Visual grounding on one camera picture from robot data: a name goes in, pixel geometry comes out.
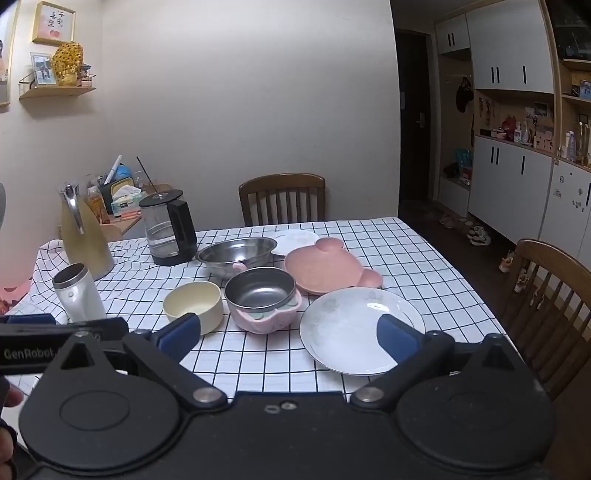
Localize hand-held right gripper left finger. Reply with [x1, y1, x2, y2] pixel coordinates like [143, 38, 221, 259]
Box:
[48, 313, 229, 410]

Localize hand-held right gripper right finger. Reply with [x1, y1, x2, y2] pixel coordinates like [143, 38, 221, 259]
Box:
[348, 314, 532, 411]

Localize cream bowl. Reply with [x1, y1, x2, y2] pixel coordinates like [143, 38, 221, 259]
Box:
[163, 281, 223, 337]

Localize large white floral plate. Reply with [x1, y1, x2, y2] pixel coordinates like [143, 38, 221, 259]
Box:
[299, 287, 426, 377]

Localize pink bowl with steel liner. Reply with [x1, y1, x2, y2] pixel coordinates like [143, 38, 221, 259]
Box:
[224, 262, 303, 334]

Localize stainless steel bowl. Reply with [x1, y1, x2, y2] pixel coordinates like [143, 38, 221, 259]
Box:
[196, 237, 278, 279]

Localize small white plate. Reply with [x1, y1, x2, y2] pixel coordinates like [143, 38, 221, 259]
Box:
[269, 229, 320, 257]

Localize person's left hand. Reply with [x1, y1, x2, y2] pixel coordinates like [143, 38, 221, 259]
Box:
[0, 379, 25, 466]

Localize white thermos mug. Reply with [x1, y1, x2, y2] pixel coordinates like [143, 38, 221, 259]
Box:
[52, 263, 108, 324]

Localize black checked white tablecloth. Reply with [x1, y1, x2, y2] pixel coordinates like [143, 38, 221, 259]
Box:
[0, 218, 504, 406]

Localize yellow thermos carafe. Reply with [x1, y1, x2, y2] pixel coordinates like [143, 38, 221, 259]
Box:
[58, 182, 116, 281]

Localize black glass electric kettle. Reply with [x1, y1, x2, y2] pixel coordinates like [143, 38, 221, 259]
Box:
[139, 189, 198, 267]

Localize orange bottle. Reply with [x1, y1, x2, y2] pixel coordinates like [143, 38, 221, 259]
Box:
[87, 187, 105, 223]

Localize wooden chair with slatted back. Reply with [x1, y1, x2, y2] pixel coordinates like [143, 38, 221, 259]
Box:
[239, 173, 327, 227]
[501, 239, 591, 402]

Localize white lower cabinets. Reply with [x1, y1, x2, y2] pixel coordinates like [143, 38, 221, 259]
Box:
[467, 136, 555, 245]

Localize dark door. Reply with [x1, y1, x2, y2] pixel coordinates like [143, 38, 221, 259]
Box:
[394, 28, 439, 204]

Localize black hanging bag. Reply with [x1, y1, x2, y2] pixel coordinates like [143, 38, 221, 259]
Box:
[456, 76, 475, 113]

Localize golden ornament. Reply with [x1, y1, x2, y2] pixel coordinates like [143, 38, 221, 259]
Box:
[52, 41, 86, 87]

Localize framed calligraphy picture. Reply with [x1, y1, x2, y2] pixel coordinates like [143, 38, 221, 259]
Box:
[31, 1, 77, 46]

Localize wooden wall shelf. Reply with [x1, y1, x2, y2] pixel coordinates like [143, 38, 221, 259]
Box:
[18, 74, 97, 101]

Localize small photo frame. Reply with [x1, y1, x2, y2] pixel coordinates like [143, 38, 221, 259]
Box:
[30, 52, 57, 86]

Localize large wall frame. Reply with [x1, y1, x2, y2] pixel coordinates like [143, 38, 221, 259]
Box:
[0, 0, 21, 109]

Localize white upper wall cabinets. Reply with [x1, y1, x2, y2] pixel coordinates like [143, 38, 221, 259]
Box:
[435, 0, 555, 93]

